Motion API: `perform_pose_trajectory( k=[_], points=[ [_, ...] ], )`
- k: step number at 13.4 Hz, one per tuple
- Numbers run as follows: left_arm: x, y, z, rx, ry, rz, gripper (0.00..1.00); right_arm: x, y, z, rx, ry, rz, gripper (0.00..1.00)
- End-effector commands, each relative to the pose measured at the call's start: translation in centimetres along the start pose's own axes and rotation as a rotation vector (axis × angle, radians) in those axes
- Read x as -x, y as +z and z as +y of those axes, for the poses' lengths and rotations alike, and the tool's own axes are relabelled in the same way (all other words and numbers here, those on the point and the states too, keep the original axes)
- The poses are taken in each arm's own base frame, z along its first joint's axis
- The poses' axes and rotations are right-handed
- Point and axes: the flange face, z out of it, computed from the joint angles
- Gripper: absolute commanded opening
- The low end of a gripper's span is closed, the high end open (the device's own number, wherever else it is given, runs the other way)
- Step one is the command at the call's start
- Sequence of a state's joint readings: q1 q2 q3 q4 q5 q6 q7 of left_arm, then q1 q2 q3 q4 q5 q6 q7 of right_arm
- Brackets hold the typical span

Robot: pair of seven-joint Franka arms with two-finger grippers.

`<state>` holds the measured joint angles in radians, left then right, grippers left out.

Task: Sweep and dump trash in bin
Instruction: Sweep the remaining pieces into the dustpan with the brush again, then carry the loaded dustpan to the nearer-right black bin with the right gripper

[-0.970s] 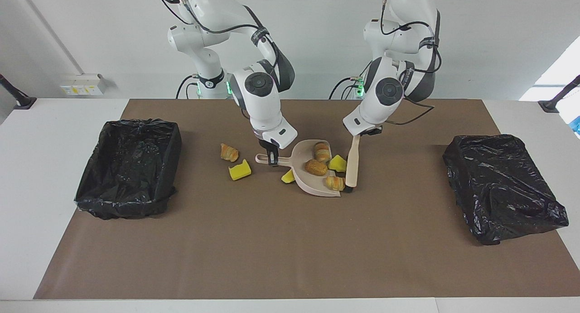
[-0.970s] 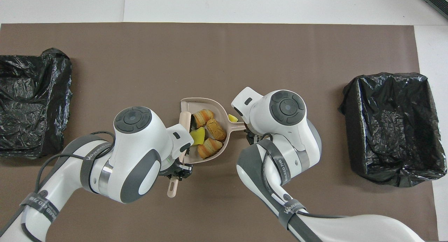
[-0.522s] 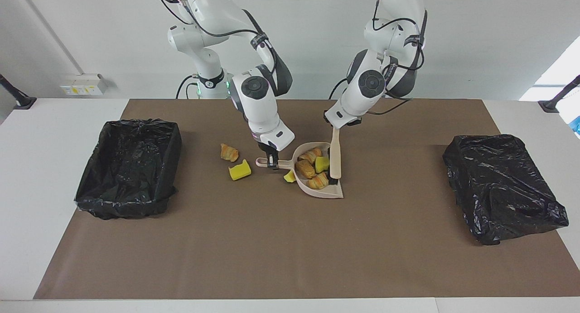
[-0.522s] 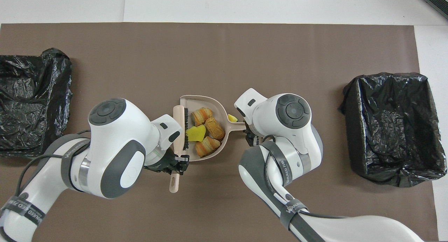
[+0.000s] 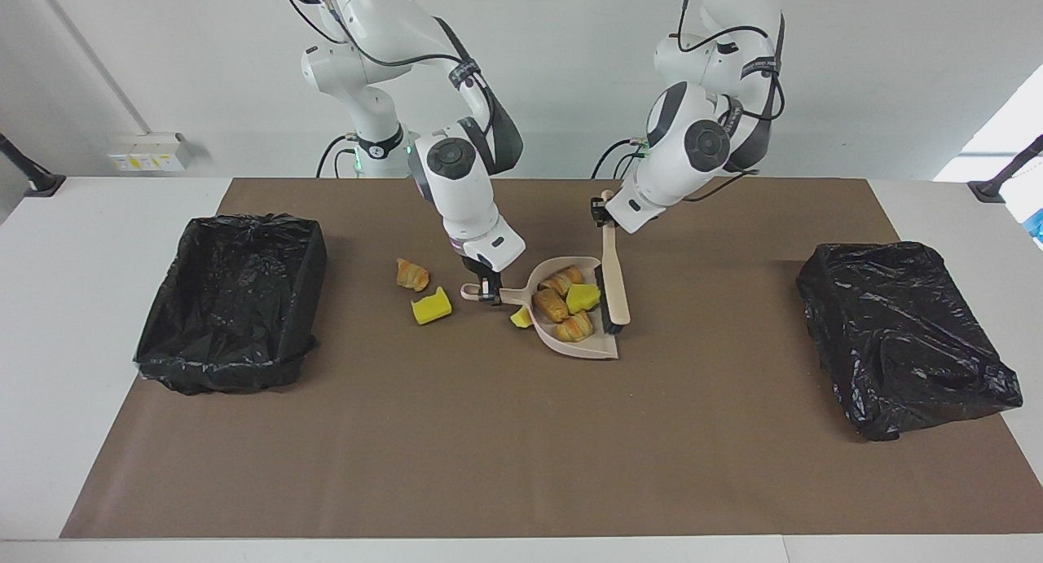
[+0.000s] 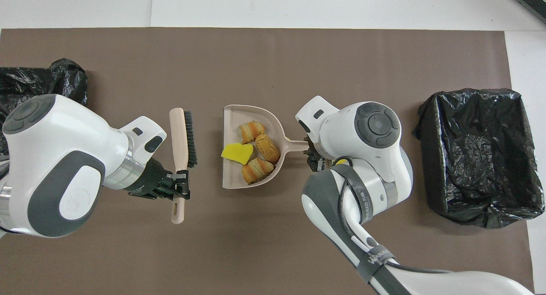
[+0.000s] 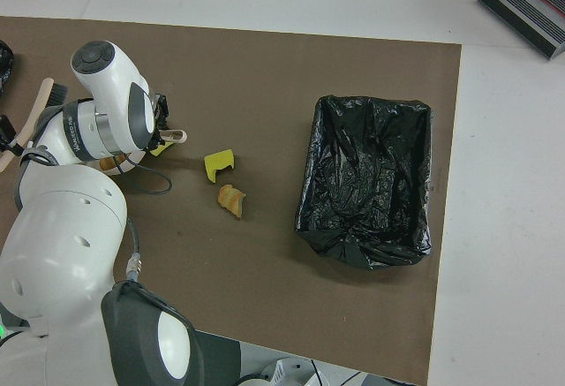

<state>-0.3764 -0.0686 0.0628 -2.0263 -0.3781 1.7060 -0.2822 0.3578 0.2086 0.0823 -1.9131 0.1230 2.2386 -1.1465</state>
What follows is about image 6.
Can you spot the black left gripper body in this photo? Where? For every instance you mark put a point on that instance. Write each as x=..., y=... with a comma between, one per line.
x=151, y=182

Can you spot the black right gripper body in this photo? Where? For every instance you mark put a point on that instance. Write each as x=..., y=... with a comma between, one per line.
x=324, y=163

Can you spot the brown bread roll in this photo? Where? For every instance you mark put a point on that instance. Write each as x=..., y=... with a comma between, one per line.
x=268, y=147

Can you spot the beige brush with black bristles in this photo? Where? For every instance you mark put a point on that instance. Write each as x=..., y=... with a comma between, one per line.
x=178, y=132

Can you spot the croissant with pale underside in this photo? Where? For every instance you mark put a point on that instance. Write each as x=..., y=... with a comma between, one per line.
x=257, y=170

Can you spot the striped orange croissant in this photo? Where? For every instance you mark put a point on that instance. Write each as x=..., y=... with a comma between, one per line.
x=251, y=132

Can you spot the yellow green-backed sponge piece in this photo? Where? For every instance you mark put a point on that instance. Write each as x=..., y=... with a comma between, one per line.
x=236, y=153

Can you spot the beige plastic dustpan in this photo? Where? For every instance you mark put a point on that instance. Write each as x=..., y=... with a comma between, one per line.
x=232, y=120

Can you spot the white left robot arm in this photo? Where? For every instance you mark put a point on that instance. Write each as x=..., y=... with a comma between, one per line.
x=55, y=150

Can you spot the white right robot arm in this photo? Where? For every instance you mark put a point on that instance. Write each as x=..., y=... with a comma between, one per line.
x=375, y=132

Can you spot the bin lined with black bag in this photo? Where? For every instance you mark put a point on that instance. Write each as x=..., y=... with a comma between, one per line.
x=477, y=158
x=64, y=77

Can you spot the brown table mat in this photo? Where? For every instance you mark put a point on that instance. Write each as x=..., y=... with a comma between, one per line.
x=298, y=56

